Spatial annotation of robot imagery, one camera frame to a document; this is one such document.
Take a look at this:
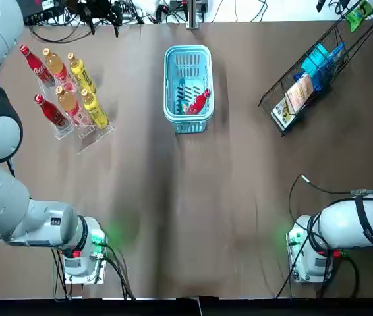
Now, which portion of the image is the black cable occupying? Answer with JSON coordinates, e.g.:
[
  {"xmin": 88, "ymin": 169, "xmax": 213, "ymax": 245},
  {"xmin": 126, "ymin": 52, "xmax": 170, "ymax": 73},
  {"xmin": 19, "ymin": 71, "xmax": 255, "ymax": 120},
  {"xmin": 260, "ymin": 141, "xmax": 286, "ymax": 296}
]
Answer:
[
  {"xmin": 275, "ymin": 213, "xmax": 360, "ymax": 299},
  {"xmin": 287, "ymin": 174, "xmax": 373, "ymax": 218},
  {"xmin": 28, "ymin": 19, "xmax": 95, "ymax": 44},
  {"xmin": 51, "ymin": 242, "xmax": 137, "ymax": 301}
]

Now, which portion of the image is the green chips bag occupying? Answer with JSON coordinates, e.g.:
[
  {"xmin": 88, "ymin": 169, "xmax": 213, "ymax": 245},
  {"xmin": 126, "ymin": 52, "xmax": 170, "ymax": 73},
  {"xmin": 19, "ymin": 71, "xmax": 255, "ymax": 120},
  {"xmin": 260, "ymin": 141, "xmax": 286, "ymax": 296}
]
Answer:
[{"xmin": 344, "ymin": 0, "xmax": 373, "ymax": 33}]

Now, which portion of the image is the yellow drink bottle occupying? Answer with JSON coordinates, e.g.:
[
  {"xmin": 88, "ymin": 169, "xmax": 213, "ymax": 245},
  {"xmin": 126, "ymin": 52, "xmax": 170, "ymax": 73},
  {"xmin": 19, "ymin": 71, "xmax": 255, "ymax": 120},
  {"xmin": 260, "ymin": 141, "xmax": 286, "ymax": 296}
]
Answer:
[
  {"xmin": 67, "ymin": 52, "xmax": 97, "ymax": 93},
  {"xmin": 80, "ymin": 88, "xmax": 109, "ymax": 130}
]

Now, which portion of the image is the dark blue snack bag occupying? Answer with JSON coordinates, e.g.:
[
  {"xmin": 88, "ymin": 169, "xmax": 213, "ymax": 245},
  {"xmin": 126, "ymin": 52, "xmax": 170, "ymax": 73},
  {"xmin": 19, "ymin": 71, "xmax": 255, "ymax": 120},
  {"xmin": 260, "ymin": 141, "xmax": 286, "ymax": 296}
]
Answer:
[{"xmin": 312, "ymin": 67, "xmax": 334, "ymax": 92}]

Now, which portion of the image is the orange tea bottle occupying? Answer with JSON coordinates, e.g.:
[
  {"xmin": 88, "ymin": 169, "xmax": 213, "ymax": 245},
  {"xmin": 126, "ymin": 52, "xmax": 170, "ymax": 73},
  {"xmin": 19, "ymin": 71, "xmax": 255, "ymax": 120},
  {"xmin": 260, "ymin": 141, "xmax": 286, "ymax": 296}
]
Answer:
[
  {"xmin": 55, "ymin": 85, "xmax": 88, "ymax": 128},
  {"xmin": 42, "ymin": 47, "xmax": 77, "ymax": 93}
]

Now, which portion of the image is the red cola bottle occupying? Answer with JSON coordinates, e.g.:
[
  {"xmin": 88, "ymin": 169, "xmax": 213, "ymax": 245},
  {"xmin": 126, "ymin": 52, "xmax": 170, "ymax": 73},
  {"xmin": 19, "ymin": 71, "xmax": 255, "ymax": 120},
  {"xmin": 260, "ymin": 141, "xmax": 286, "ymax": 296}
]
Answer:
[
  {"xmin": 185, "ymin": 88, "xmax": 212, "ymax": 115},
  {"xmin": 20, "ymin": 45, "xmax": 55, "ymax": 88},
  {"xmin": 34, "ymin": 93, "xmax": 71, "ymax": 131}
]

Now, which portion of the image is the aluminium camera post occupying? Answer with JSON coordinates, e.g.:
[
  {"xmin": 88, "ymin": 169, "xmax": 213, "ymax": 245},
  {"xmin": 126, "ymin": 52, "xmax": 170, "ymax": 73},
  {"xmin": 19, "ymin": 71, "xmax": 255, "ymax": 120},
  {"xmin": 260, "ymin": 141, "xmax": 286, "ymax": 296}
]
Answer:
[{"xmin": 186, "ymin": 0, "xmax": 201, "ymax": 30}]

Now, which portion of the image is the black computer box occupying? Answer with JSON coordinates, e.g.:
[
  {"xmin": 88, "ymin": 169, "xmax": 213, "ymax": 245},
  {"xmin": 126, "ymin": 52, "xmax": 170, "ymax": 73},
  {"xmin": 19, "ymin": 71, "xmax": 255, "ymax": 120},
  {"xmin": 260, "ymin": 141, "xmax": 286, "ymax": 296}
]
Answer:
[{"xmin": 21, "ymin": 0, "xmax": 65, "ymax": 20}]

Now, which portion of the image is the black wire rack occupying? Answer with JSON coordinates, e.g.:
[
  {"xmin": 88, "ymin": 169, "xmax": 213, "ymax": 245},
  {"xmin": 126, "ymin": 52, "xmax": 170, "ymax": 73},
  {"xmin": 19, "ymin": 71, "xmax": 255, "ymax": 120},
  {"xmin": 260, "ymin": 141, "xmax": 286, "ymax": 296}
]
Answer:
[{"xmin": 258, "ymin": 0, "xmax": 373, "ymax": 138}]

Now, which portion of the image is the pink snack box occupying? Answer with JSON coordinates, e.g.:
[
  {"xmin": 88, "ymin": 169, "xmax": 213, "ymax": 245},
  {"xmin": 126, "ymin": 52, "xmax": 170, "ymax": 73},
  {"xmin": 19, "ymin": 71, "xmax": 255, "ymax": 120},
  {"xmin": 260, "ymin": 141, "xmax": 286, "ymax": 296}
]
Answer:
[{"xmin": 285, "ymin": 74, "xmax": 316, "ymax": 113}]

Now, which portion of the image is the long blue cracker pack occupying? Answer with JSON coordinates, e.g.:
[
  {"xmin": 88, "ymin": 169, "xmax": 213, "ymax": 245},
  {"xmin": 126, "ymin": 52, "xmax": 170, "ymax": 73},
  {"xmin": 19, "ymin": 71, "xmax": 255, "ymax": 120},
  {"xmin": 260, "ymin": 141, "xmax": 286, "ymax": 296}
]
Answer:
[{"xmin": 293, "ymin": 41, "xmax": 345, "ymax": 83}]

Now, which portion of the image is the clear acrylic bottle tray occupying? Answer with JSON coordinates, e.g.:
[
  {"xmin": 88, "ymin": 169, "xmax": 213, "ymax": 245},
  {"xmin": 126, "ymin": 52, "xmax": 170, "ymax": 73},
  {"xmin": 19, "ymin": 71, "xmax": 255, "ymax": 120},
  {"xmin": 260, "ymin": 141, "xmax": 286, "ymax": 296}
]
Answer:
[{"xmin": 36, "ymin": 70, "xmax": 117, "ymax": 155}]

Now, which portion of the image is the blue plastic basket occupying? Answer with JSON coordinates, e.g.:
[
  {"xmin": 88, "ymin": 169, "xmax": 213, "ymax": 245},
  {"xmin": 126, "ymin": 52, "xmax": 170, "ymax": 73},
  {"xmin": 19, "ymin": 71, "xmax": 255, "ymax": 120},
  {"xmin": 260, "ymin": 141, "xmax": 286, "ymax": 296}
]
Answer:
[{"xmin": 163, "ymin": 45, "xmax": 214, "ymax": 134}]

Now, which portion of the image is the teal chips bag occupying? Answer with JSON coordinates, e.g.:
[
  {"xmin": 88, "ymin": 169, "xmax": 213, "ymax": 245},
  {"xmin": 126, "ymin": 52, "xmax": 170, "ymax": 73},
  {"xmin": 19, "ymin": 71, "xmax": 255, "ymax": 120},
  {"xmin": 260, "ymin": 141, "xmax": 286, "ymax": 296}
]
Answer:
[
  {"xmin": 176, "ymin": 98, "xmax": 190, "ymax": 115},
  {"xmin": 301, "ymin": 43, "xmax": 335, "ymax": 92}
]

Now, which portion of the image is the white snack box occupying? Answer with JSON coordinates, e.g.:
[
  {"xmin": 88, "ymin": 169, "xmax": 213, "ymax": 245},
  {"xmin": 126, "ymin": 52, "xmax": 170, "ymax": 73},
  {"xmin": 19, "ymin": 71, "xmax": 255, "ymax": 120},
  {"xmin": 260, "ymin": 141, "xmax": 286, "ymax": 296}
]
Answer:
[{"xmin": 271, "ymin": 97, "xmax": 298, "ymax": 131}]

